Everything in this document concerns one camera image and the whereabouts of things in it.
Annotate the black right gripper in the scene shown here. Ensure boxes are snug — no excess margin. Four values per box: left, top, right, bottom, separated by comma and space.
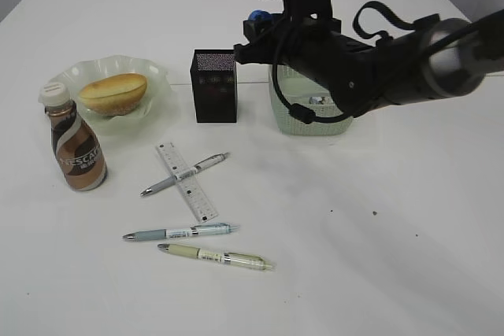
234, 13, 343, 88

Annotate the paper ball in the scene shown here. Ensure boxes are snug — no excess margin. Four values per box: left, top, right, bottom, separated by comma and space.
309, 96, 333, 105

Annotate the blue pencil sharpener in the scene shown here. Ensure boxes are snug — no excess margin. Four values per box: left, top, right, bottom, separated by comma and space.
248, 9, 272, 22

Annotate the grey pen across ruler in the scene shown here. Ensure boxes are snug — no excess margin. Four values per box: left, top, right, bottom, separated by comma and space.
140, 152, 230, 197

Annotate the clear plastic ruler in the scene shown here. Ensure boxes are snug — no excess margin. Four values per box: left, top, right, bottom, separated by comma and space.
155, 142, 219, 223

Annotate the golden bread roll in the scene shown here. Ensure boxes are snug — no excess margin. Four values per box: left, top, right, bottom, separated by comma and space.
78, 73, 148, 116

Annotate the blue grip pen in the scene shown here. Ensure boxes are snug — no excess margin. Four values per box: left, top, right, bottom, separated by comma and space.
122, 223, 239, 242

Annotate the beige grip pen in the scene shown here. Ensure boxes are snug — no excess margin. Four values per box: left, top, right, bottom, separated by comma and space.
157, 243, 274, 271

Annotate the brown Nescafe coffee bottle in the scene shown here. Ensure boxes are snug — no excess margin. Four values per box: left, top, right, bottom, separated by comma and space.
39, 82, 108, 191

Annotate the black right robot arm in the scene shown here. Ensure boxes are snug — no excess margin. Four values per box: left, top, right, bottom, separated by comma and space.
234, 8, 503, 124

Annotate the green plastic basket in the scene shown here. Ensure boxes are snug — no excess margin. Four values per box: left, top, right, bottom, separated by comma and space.
269, 65, 353, 136

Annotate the black mesh pen holder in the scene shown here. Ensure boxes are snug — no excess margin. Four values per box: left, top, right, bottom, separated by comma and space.
190, 49, 238, 123

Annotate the pale green glass plate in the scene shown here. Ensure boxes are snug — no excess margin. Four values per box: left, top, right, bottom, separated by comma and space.
51, 55, 176, 135

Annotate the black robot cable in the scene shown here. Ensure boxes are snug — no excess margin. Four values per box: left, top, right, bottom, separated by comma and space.
269, 28, 355, 125

